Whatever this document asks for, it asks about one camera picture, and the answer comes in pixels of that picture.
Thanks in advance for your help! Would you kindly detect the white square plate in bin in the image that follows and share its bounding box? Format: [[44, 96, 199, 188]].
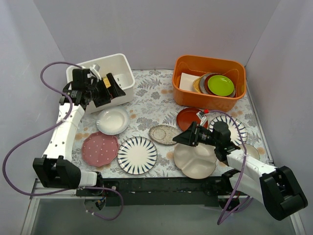
[[179, 73, 199, 92]]

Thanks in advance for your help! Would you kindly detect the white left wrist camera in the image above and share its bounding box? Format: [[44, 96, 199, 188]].
[[89, 64, 102, 80]]

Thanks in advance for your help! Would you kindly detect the red lacquer round plate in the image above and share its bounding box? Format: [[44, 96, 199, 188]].
[[176, 107, 201, 131]]

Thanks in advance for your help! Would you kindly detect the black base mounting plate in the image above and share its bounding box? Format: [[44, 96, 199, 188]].
[[43, 171, 279, 208]]

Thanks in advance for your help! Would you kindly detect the white plastic bin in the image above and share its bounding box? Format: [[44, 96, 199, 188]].
[[78, 53, 135, 114]]

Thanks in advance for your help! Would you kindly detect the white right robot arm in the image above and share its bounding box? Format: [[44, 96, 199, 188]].
[[173, 121, 308, 220]]

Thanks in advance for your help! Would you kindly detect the beige divided plate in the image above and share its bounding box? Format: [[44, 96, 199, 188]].
[[174, 143, 217, 179]]

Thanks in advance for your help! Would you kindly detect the orange plastic bin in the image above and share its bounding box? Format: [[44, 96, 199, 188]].
[[172, 55, 246, 112]]

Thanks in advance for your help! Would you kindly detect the grey plate in bin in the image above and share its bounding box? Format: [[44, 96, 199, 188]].
[[199, 73, 212, 94]]

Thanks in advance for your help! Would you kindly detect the speckled oval ceramic plate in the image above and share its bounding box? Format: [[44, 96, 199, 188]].
[[149, 124, 180, 145]]

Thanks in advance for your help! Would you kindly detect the pink polka dot plate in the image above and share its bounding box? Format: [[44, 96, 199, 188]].
[[81, 132, 119, 167]]

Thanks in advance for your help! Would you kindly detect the blue striped white plate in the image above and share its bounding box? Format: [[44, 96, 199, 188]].
[[117, 137, 157, 175]]

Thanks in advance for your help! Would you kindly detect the lime green plate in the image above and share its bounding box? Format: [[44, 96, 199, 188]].
[[207, 75, 235, 96]]

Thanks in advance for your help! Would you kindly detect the floral patterned table mat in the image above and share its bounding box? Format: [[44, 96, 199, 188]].
[[72, 70, 273, 178]]

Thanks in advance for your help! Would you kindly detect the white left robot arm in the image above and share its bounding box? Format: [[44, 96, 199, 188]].
[[33, 68, 126, 196]]

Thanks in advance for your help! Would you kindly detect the white deep bowl plate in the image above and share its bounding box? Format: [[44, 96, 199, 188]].
[[96, 107, 130, 135]]

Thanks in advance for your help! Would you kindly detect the yellow basket plate in bin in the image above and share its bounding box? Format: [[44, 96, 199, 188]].
[[193, 77, 201, 93]]

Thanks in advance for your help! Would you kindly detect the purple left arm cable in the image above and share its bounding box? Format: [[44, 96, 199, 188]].
[[1, 61, 125, 221]]

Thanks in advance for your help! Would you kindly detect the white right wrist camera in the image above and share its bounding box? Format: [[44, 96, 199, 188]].
[[196, 111, 207, 126]]

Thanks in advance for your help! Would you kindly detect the aluminium frame rail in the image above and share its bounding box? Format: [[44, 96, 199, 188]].
[[22, 181, 305, 235]]

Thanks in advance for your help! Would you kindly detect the dark red plate in bin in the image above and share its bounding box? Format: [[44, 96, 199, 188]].
[[204, 75, 214, 95]]

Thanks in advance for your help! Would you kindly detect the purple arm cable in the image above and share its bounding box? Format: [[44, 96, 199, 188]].
[[204, 109, 254, 225], [1, 61, 125, 221]]

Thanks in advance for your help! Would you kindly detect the small beige saucer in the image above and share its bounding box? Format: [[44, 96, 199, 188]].
[[239, 144, 260, 160]]

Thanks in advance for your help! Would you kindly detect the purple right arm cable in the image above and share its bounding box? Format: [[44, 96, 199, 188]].
[[204, 109, 254, 225]]

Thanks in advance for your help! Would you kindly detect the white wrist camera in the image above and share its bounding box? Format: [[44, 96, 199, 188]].
[[89, 64, 102, 80], [196, 111, 207, 126]]

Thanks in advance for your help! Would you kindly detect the yellow woven bamboo mat plate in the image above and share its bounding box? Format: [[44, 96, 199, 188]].
[[102, 77, 111, 89]]

